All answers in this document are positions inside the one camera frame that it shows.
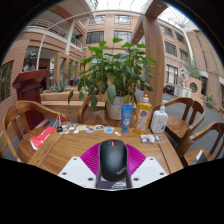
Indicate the yellow liquid bottle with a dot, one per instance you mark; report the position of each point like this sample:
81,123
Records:
143,116

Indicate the dark flat book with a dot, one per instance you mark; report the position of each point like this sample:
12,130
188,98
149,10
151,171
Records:
202,158

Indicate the dark bust statue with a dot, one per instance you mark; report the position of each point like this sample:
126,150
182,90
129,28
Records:
30,60

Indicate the wooden round-back chair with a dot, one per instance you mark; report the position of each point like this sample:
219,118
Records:
180,125
200,133
83,106
23,108

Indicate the white pump bottle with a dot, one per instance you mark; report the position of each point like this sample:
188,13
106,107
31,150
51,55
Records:
159,121

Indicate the blue tube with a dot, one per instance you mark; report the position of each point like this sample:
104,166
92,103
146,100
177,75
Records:
126,118

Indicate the dark red wooden podium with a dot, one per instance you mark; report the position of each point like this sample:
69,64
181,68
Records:
30,90

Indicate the red white bag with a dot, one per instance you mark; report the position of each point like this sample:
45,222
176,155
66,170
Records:
41,137

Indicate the small black object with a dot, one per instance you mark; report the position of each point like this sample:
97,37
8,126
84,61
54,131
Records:
59,129

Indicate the spiky green agave plant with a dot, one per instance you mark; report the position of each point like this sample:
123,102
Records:
59,87

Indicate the clear plastic packet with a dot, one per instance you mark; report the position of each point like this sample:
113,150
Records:
150,138

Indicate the green potted plant white pot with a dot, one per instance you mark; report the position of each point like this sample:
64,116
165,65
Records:
113,73

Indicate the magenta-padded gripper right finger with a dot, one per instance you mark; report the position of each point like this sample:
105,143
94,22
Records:
148,170

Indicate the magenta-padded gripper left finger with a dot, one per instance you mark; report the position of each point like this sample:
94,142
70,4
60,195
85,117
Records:
78,171

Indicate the black computer mouse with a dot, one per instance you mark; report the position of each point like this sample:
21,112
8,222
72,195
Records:
113,160

